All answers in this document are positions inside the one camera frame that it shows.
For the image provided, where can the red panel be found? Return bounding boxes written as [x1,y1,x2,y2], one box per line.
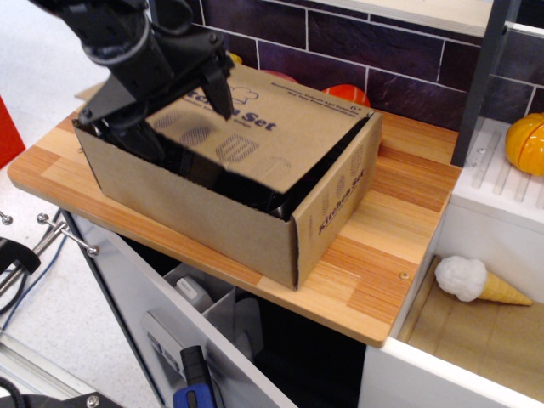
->
[0,99,26,168]

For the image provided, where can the orange toy pumpkin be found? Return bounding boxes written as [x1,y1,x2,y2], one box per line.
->
[505,113,543,177]

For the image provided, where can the grey storage bin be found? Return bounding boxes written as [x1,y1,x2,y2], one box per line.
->
[165,263,264,361]

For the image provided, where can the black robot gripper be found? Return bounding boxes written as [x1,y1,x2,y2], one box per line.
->
[79,25,234,164]

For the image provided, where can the brown cardboard kitchen set box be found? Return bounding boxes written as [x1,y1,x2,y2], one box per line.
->
[75,65,383,289]

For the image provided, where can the metal bar clamp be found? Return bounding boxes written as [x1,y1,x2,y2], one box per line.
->
[1,213,100,295]

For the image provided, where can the dark grey vertical post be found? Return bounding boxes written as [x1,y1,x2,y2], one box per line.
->
[450,0,522,167]

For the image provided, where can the yellow toy fruit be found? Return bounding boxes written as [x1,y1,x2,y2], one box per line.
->
[229,53,243,65]

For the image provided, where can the red toy plate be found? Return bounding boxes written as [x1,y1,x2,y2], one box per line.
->
[260,70,298,83]

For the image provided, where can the toy ice cream cone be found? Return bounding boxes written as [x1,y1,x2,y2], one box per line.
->
[434,256,533,306]

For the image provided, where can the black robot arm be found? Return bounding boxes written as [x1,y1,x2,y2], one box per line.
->
[35,1,234,164]

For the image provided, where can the white cabinet door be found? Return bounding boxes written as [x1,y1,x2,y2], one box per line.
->
[67,213,294,407]

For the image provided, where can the white dish rack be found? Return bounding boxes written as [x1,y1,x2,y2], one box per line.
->
[450,118,543,224]

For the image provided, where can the blue cable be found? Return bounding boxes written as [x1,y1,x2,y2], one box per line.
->
[0,233,69,332]

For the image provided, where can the black coiled cable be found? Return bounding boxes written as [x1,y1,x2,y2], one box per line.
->
[0,376,26,408]

